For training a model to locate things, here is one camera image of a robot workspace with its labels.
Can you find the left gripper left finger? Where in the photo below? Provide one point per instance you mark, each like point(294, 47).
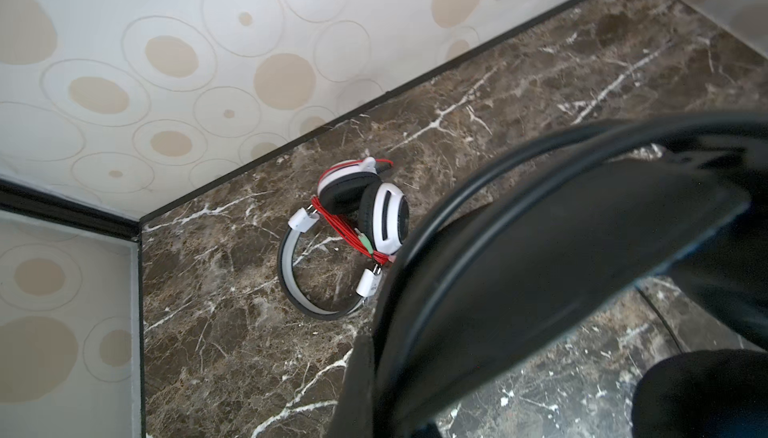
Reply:
point(353, 415)

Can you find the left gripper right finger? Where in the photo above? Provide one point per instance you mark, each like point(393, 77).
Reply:
point(429, 430)

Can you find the white headphones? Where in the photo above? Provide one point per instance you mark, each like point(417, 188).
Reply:
point(368, 213)

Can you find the black headphones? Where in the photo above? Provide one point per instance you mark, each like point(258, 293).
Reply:
point(533, 243)

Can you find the left black frame post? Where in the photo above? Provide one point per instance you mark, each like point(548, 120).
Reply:
point(29, 202)

